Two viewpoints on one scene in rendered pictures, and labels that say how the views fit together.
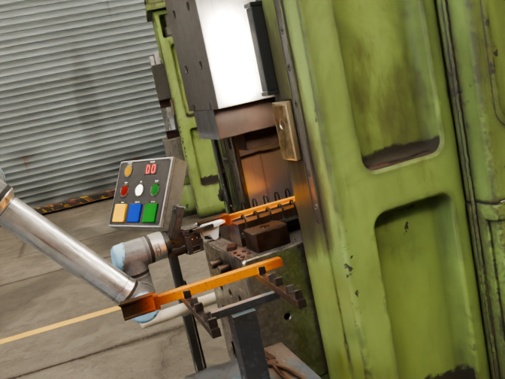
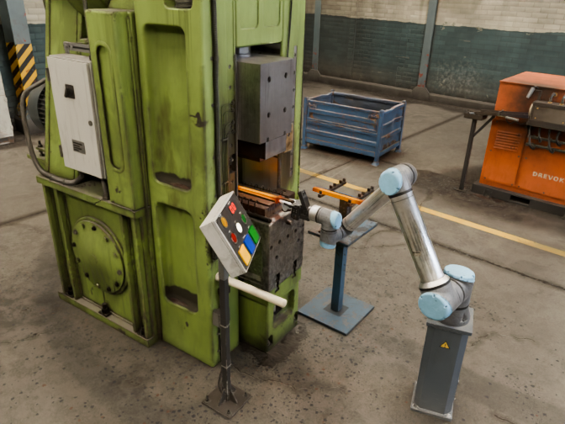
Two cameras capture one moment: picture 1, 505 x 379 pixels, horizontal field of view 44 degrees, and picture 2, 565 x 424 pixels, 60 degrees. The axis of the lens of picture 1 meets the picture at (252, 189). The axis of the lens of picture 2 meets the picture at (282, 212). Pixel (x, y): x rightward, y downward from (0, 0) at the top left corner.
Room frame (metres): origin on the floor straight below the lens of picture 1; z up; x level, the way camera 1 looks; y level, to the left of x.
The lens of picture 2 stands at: (3.47, 2.21, 2.13)
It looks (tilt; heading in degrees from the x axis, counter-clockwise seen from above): 25 degrees down; 234
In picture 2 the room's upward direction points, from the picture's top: 2 degrees clockwise
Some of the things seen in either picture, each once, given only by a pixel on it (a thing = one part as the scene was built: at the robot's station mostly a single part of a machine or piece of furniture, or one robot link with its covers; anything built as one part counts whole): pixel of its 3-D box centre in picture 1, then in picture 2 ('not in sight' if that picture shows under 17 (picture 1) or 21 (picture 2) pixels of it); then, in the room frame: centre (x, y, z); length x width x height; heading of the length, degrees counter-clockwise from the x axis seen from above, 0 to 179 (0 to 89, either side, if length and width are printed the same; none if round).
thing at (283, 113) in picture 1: (286, 130); (287, 137); (1.78, -0.13, 1.27); 0.09 x 0.02 x 0.17; 22
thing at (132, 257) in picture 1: (131, 256); (329, 218); (1.88, 0.41, 0.98); 0.12 x 0.09 x 0.10; 112
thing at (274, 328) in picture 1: (307, 287); (250, 234); (2.05, -0.12, 0.69); 0.56 x 0.38 x 0.45; 112
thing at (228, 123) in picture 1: (263, 111); (245, 140); (2.10, -0.09, 1.32); 0.42 x 0.20 x 0.10; 112
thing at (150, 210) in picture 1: (151, 213); (252, 235); (2.36, 0.40, 1.01); 0.07 x 0.05 x 0.07; 47
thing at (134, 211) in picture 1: (135, 213); (248, 244); (2.42, 0.48, 1.01); 0.07 x 0.05 x 0.07; 47
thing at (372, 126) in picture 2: not in sight; (352, 124); (-1.16, -2.67, 0.36); 1.20 x 0.80 x 0.72; 110
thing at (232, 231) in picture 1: (283, 213); (245, 198); (2.10, -0.09, 0.96); 0.42 x 0.20 x 0.09; 112
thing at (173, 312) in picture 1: (194, 304); (250, 289); (2.31, 0.32, 0.62); 0.44 x 0.05 x 0.05; 112
